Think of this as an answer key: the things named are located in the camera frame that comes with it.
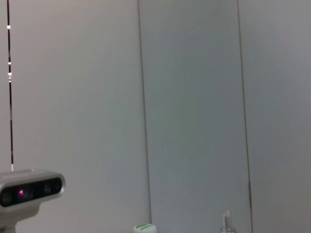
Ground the grey head camera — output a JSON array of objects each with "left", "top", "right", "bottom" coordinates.
[{"left": 0, "top": 168, "right": 66, "bottom": 233}]

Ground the silver pen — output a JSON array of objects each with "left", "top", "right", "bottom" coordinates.
[{"left": 220, "top": 210, "right": 237, "bottom": 233}]

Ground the clear green-label water bottle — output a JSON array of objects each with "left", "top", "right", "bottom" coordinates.
[{"left": 133, "top": 223, "right": 156, "bottom": 233}]

